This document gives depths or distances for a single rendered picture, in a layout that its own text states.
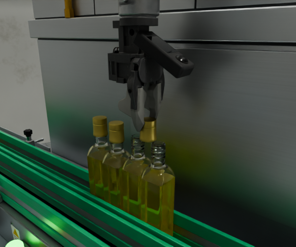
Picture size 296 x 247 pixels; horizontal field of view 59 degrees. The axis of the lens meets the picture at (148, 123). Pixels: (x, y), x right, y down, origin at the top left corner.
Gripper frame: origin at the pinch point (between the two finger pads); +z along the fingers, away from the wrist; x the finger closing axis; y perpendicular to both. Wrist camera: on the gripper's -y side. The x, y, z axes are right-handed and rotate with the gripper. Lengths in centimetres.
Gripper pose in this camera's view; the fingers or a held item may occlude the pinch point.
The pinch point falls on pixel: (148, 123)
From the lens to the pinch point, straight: 53.6
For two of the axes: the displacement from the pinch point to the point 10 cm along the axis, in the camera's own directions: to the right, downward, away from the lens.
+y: -7.9, -2.0, 5.8
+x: -6.2, 2.6, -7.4
